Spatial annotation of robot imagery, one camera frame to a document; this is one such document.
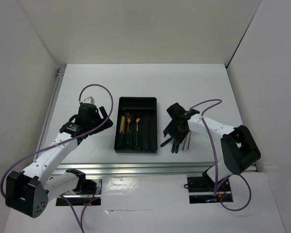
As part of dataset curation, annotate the gold fork group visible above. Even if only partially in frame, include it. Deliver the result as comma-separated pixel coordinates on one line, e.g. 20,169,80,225
175,144,179,153
171,143,176,153

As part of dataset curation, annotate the gold knife green handle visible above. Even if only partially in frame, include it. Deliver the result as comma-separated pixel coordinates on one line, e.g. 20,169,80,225
118,116,125,147

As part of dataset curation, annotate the gold fork green handle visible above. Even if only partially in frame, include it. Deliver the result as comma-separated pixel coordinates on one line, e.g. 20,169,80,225
135,117,141,147

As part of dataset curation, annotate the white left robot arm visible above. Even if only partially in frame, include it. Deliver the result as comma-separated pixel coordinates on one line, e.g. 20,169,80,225
5,102,113,218

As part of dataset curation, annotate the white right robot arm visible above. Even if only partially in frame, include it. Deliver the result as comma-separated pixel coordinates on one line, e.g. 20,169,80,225
163,113,261,191

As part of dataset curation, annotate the black cutlery tray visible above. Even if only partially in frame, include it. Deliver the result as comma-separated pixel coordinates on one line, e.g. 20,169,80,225
114,97,158,154

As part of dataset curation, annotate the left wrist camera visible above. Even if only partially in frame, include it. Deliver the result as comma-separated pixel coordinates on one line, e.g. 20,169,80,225
79,97,95,105

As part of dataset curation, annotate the aluminium front rail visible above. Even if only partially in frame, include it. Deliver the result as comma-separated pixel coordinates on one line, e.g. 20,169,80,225
53,162,213,177

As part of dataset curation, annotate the aluminium rail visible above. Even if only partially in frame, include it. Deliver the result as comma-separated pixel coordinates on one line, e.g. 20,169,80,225
53,162,213,177
43,65,66,126

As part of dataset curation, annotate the aluminium left rail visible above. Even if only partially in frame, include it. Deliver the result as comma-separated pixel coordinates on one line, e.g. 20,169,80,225
43,65,66,126

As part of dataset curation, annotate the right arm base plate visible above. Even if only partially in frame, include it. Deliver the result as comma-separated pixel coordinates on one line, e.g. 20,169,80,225
183,177,233,204

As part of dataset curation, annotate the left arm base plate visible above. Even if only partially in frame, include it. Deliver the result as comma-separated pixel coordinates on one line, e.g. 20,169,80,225
63,179,102,206

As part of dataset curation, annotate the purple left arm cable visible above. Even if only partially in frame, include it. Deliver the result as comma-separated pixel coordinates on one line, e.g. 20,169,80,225
0,83,114,233

